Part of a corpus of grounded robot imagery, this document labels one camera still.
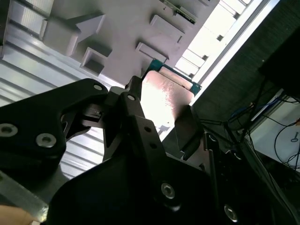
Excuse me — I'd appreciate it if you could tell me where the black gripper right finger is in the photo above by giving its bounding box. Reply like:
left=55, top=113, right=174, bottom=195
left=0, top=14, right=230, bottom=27
left=174, top=105, right=249, bottom=225

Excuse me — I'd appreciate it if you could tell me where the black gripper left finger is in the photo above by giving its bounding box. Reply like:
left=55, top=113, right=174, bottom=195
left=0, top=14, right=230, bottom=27
left=0, top=75, right=181, bottom=211

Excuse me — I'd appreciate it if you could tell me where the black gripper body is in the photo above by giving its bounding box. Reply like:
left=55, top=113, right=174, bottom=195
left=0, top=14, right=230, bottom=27
left=48, top=152, right=282, bottom=225

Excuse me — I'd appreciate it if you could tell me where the silver CPU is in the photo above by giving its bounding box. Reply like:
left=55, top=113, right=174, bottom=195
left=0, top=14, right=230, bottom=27
left=140, top=58, right=203, bottom=132

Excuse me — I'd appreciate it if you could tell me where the person's hand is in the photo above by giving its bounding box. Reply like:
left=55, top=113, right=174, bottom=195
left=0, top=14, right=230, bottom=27
left=0, top=205, right=35, bottom=225

